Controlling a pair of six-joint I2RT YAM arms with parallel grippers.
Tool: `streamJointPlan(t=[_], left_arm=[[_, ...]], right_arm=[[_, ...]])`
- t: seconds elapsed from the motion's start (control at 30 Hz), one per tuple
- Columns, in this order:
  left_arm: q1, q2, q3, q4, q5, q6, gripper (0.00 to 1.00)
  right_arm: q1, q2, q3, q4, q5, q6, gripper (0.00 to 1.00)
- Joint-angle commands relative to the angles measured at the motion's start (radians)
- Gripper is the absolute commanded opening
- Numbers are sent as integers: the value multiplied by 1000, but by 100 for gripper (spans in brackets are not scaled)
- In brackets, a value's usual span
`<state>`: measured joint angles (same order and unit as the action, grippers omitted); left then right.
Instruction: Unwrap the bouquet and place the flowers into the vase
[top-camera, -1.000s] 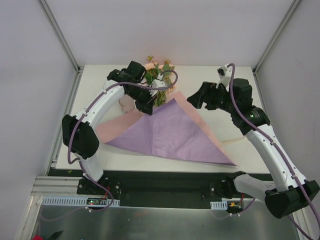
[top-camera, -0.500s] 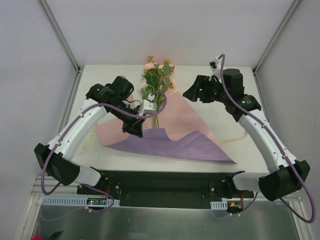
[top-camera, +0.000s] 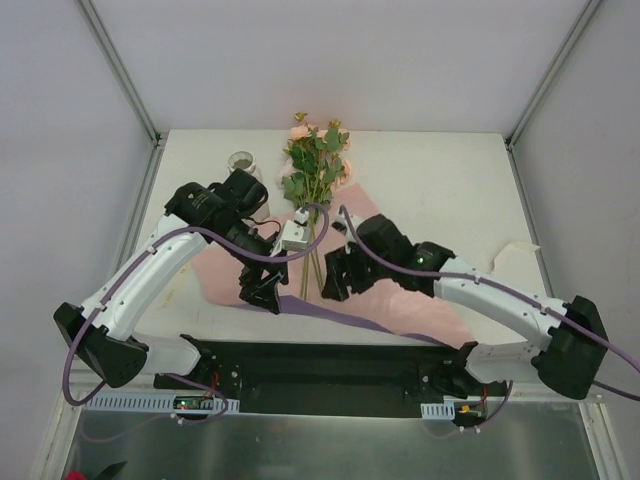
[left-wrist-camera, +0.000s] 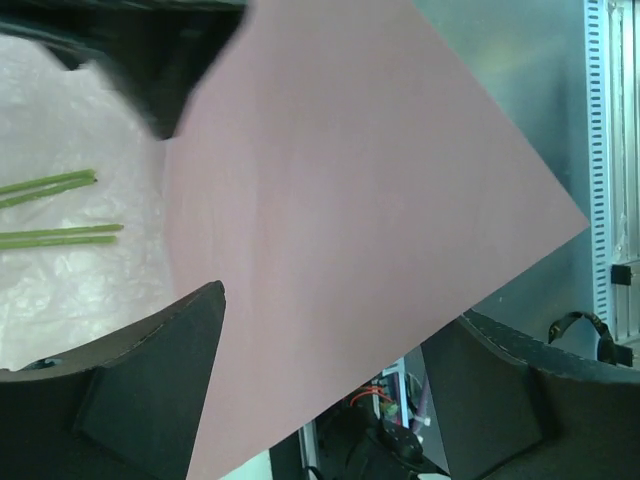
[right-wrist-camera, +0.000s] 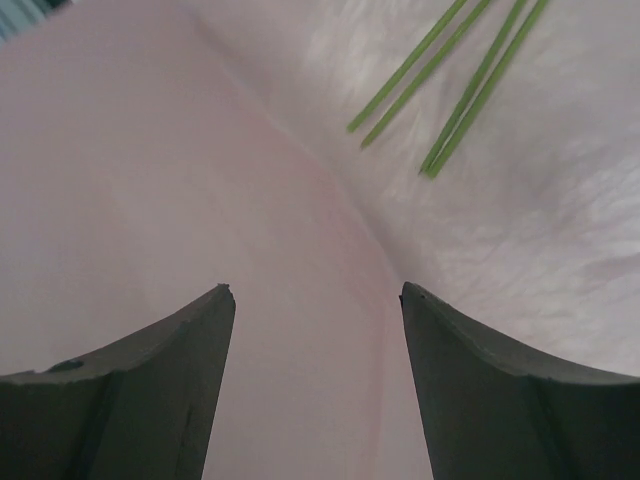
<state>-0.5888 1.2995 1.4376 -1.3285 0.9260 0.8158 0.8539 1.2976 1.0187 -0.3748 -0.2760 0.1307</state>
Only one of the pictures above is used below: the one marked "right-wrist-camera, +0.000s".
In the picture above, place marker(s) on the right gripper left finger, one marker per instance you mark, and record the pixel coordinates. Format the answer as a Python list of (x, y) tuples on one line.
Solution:
[(141, 407)]

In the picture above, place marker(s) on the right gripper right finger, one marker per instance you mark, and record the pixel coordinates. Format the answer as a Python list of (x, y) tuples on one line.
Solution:
[(493, 407)]

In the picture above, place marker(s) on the purple wrapping paper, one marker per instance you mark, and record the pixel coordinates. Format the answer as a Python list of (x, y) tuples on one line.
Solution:
[(151, 150)]

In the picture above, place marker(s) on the pink flowers with green leaves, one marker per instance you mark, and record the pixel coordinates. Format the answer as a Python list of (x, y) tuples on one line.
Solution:
[(461, 59)]

